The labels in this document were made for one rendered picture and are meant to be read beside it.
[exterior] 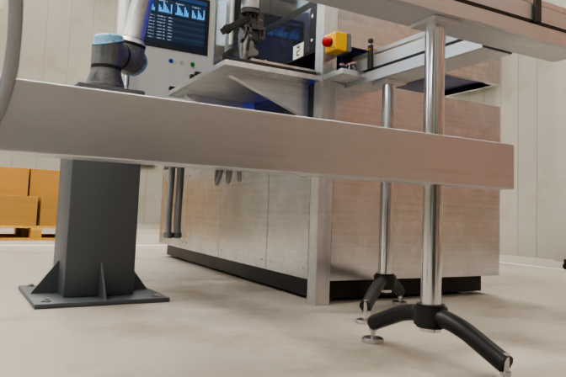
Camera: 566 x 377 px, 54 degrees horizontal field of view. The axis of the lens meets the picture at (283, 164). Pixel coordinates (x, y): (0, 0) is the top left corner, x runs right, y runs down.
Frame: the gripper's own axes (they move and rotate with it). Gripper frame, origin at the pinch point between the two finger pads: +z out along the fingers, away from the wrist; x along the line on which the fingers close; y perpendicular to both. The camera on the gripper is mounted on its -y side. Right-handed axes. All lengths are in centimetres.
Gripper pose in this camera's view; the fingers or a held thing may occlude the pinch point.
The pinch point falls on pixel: (242, 61)
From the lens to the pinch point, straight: 216.1
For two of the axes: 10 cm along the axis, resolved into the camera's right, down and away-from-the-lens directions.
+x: -4.8, 0.5, 8.8
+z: -0.4, 10.0, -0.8
